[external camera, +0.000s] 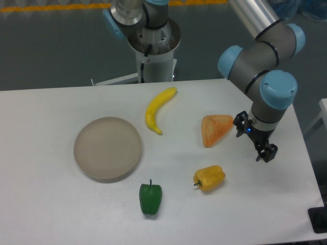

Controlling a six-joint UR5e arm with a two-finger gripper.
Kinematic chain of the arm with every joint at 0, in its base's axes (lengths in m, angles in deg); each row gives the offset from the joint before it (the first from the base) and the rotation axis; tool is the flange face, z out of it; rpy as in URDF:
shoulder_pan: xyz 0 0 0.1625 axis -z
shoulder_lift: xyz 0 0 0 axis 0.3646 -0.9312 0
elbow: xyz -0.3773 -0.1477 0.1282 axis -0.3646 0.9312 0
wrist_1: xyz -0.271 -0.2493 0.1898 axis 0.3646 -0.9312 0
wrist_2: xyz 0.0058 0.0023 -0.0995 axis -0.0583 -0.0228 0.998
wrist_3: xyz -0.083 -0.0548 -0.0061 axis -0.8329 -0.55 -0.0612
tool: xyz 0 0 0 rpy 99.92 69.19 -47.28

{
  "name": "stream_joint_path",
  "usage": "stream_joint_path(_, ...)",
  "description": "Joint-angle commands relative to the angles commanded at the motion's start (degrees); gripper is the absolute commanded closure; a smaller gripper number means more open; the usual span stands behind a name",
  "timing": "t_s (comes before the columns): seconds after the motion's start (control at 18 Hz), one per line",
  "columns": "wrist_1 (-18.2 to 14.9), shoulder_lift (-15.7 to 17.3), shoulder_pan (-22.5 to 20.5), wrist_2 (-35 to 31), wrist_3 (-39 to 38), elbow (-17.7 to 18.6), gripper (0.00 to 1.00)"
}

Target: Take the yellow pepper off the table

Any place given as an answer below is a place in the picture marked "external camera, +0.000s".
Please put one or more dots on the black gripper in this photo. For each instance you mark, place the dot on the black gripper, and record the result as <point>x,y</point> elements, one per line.
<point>260,138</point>

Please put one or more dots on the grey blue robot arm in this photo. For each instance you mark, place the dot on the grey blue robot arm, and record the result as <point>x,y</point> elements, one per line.
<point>253,71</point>

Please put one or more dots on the yellow bell pepper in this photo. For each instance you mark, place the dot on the yellow bell pepper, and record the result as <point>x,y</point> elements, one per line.
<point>206,179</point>

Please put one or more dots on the green bell pepper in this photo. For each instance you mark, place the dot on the green bell pepper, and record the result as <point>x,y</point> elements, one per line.
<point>150,196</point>

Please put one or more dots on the orange triangular fruit slice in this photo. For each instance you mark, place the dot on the orange triangular fruit slice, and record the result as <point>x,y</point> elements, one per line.
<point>214,127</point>

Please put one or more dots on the white furniture edge at right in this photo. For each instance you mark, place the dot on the white furniture edge at right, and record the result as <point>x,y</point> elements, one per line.
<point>318,121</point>

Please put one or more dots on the black device at table edge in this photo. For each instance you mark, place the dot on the black device at table edge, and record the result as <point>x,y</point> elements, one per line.
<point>317,217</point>

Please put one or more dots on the yellow banana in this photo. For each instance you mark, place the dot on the yellow banana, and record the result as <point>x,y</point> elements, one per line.
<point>155,105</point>

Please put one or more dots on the beige round plate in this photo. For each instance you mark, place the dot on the beige round plate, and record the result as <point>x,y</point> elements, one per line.
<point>108,149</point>

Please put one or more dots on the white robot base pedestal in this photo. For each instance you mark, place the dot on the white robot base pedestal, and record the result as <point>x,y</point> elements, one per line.
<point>154,55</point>

